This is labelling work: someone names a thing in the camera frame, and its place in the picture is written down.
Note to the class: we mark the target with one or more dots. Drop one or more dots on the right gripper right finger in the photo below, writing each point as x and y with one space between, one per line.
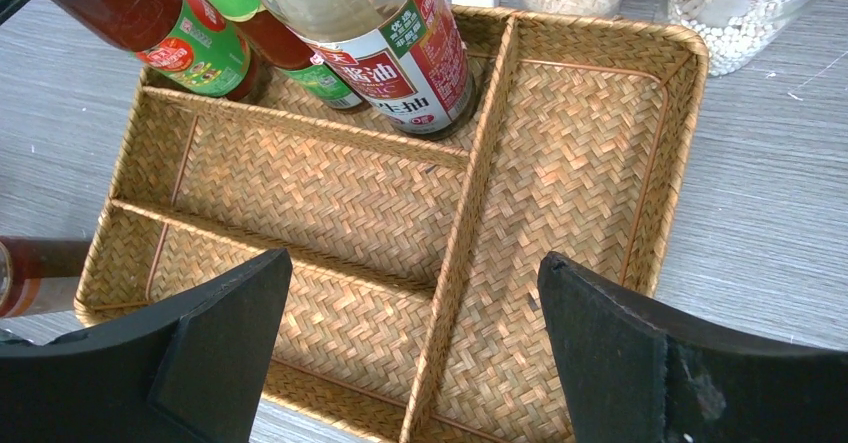
634 369

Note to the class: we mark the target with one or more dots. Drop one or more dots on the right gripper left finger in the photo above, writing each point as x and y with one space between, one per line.
188 368

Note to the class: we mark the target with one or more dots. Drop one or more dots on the yellow cap chili sauce bottle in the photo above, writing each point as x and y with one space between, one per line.
187 41

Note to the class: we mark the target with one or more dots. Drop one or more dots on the white lid sauce jar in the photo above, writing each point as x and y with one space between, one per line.
40 275

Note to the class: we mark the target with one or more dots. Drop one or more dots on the woven bamboo divided tray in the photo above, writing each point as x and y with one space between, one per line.
413 313

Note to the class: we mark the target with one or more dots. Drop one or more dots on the tall soy sauce bottle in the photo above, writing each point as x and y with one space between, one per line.
405 57

